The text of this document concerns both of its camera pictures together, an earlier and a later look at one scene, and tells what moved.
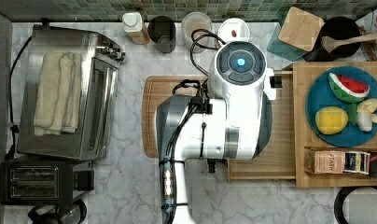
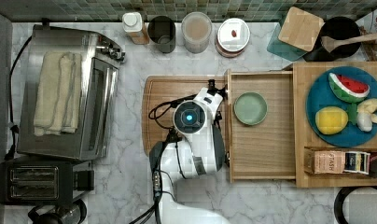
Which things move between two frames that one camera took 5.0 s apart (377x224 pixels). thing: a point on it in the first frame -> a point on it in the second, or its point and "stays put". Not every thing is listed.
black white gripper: x=276 y=81 -> x=213 y=90
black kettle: x=73 y=212 stays put
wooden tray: x=275 y=161 stays put
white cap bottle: x=132 y=24 stays put
